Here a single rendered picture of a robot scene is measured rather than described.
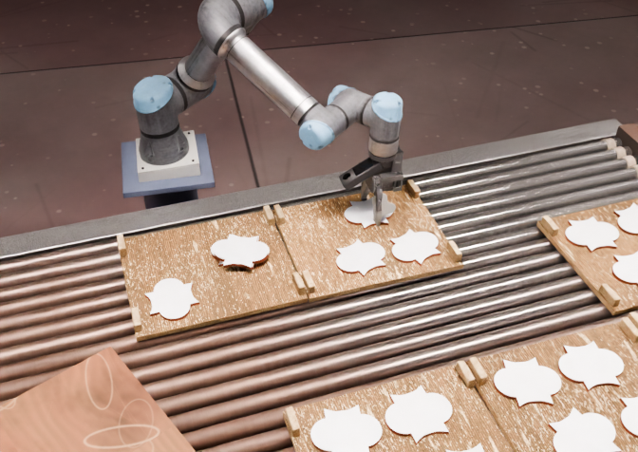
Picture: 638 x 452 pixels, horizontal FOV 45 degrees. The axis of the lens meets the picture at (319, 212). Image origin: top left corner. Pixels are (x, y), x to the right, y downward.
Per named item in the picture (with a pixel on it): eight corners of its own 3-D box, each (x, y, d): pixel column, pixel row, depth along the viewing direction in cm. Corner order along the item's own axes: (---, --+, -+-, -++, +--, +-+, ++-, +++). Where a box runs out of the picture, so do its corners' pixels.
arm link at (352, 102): (318, 97, 190) (354, 112, 185) (344, 77, 197) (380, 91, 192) (317, 122, 195) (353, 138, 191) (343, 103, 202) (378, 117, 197)
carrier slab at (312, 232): (272, 214, 211) (272, 209, 210) (409, 187, 221) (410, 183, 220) (309, 303, 185) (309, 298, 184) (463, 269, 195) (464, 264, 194)
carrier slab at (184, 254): (117, 244, 201) (116, 239, 200) (269, 214, 211) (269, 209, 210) (137, 342, 175) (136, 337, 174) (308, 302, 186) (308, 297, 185)
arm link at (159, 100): (130, 126, 228) (121, 87, 219) (162, 106, 236) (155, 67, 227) (159, 140, 222) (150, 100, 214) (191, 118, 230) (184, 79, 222)
